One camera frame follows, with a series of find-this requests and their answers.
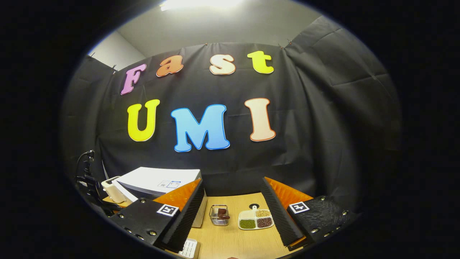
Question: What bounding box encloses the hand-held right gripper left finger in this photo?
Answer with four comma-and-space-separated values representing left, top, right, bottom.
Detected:
109, 178, 206, 253

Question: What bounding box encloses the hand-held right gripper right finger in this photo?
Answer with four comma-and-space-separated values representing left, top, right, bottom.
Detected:
261, 176, 360, 251

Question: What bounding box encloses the white microwave oven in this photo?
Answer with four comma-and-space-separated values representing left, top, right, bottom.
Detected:
111, 167, 208, 228

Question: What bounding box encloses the white toaster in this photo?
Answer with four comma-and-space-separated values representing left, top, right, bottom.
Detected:
101, 176, 127, 204

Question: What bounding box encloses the white rectangular tray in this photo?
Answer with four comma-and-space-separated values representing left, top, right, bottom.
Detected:
178, 238, 199, 259

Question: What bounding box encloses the white divided plate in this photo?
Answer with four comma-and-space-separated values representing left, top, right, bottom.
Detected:
238, 204, 275, 230

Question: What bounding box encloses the black backdrop cloth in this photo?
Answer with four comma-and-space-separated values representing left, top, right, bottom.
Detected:
60, 16, 402, 216

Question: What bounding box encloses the long ceiling light panel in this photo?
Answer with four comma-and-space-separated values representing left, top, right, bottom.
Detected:
159, 0, 245, 12

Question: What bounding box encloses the black cable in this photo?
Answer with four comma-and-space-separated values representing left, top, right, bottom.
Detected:
75, 150, 96, 178

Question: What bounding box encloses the metal wire basket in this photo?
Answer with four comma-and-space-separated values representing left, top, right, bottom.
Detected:
209, 204, 230, 227

